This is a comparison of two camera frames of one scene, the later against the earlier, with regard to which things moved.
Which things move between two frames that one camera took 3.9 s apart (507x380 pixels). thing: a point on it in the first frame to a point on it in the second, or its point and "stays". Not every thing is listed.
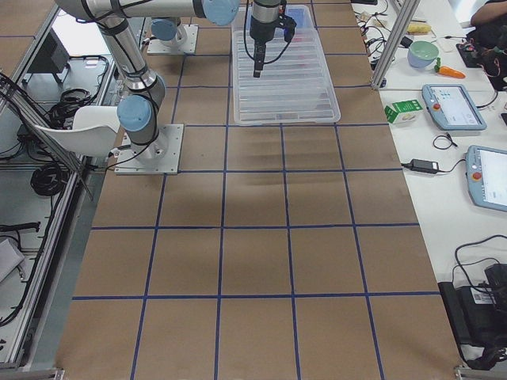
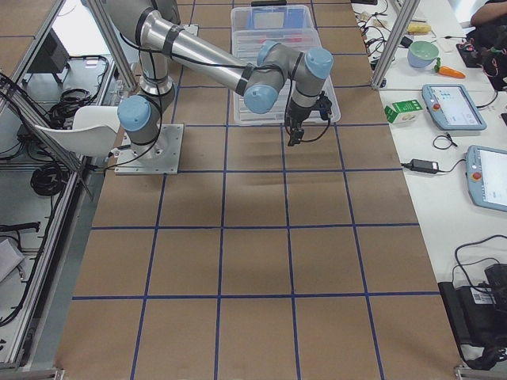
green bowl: [422, 54] stays
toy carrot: [447, 71] stays
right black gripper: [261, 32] to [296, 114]
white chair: [93, 133] stays
